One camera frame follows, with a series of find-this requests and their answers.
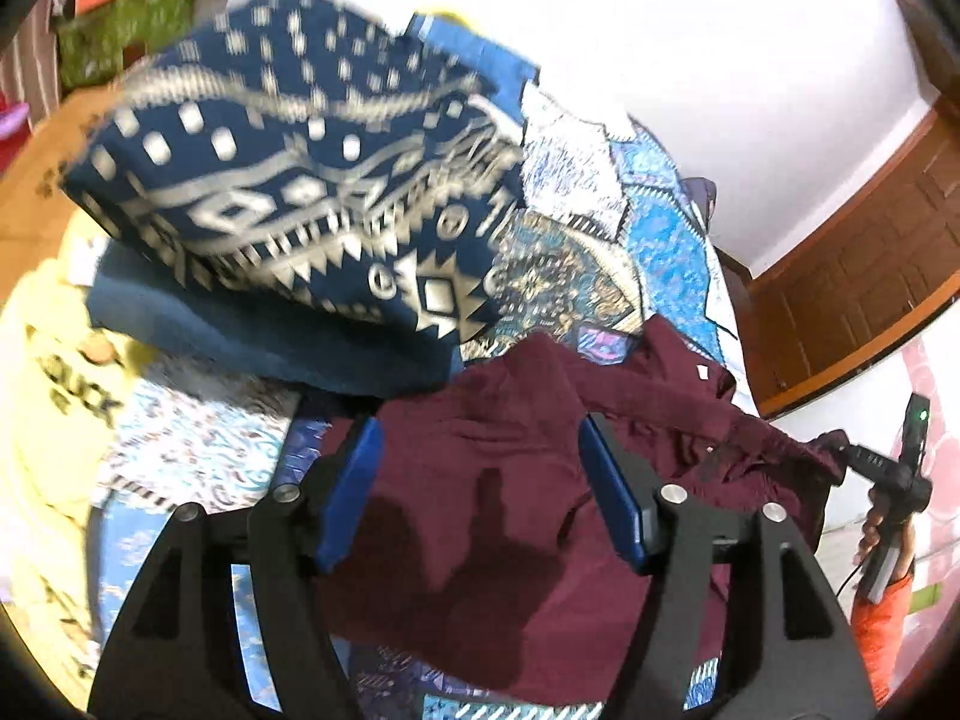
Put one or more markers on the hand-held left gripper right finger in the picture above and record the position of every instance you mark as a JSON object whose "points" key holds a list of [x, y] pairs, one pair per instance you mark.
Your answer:
{"points": [[611, 495]]}

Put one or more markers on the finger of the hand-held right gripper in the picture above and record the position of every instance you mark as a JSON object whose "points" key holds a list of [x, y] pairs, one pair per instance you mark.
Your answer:
{"points": [[870, 465]]}

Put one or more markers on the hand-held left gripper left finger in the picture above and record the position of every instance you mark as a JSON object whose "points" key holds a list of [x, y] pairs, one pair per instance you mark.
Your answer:
{"points": [[352, 487]]}

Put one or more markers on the maroon button-up shirt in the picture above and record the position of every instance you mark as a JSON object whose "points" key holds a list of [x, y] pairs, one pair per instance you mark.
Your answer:
{"points": [[487, 427]]}

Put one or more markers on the person's right forearm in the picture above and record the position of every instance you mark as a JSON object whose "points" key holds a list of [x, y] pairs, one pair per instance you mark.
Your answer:
{"points": [[885, 637]]}

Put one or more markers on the person's right hand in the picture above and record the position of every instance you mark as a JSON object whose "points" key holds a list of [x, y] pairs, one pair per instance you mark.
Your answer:
{"points": [[870, 532]]}

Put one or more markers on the dark blue folded garment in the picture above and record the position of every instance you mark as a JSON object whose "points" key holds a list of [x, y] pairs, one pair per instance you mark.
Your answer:
{"points": [[262, 337]]}

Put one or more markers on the brown wooden door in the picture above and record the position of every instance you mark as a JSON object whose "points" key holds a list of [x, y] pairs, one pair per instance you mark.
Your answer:
{"points": [[862, 262]]}

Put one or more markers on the blue patchwork blanket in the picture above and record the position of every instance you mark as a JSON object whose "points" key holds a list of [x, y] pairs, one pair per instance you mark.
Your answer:
{"points": [[660, 240]]}

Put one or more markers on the grey backpack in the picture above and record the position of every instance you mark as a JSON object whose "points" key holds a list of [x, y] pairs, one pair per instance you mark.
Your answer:
{"points": [[703, 199]]}

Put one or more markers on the yellow printed cloth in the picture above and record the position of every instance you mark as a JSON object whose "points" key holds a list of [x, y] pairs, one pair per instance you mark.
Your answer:
{"points": [[52, 405]]}

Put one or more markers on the navy patterned garment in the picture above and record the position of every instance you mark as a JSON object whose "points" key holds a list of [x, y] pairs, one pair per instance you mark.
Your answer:
{"points": [[300, 165]]}

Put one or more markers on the wooden overhead cabinet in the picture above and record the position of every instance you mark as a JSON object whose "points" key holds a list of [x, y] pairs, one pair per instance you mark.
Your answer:
{"points": [[934, 37]]}

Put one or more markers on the tan flower-print cardboard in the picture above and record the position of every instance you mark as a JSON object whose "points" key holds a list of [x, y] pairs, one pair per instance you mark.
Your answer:
{"points": [[45, 165]]}

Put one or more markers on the yellow hoop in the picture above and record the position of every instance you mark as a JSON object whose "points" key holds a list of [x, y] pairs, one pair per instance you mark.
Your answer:
{"points": [[444, 13]]}

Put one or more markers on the green patterned bag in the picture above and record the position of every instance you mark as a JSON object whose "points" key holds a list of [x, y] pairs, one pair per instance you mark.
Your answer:
{"points": [[127, 30]]}

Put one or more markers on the striped red curtain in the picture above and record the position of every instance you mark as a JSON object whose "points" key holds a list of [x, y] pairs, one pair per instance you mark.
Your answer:
{"points": [[30, 67]]}

